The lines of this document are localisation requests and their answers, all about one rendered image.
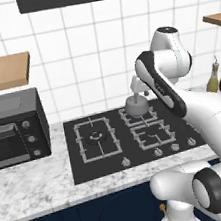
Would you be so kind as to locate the small grey hob grate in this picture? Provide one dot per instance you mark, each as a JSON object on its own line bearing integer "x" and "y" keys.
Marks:
{"x": 127, "y": 121}
{"x": 139, "y": 140}

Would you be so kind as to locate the short wooden shelf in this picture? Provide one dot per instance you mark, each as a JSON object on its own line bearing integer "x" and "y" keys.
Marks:
{"x": 218, "y": 19}

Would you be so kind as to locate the grey hob knob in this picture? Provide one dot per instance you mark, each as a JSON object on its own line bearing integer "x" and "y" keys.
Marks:
{"x": 158, "y": 152}
{"x": 175, "y": 146}
{"x": 191, "y": 141}
{"x": 125, "y": 161}

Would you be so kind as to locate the large grey hob grate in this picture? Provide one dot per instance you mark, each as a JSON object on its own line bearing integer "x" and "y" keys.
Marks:
{"x": 82, "y": 144}

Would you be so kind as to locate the long wooden shelf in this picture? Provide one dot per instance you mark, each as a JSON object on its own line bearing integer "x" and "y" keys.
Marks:
{"x": 0, "y": 72}

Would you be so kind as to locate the yellow oil bottle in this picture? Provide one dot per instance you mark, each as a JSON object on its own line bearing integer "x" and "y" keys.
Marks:
{"x": 212, "y": 81}

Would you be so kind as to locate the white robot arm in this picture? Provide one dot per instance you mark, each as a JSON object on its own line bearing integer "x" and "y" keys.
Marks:
{"x": 215, "y": 122}

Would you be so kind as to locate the grey toaster oven knob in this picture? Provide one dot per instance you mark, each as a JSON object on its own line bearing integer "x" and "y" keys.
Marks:
{"x": 31, "y": 139}
{"x": 37, "y": 152}
{"x": 25, "y": 124}

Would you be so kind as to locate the black toaster oven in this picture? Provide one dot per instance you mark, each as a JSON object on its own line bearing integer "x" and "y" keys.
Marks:
{"x": 8, "y": 132}

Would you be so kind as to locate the navy cupboard door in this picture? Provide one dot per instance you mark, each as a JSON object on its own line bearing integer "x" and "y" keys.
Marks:
{"x": 115, "y": 213}

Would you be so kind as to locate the black hob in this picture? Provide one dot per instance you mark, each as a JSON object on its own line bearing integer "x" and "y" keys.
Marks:
{"x": 130, "y": 160}

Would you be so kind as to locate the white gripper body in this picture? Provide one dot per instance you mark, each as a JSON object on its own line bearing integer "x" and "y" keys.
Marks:
{"x": 138, "y": 85}

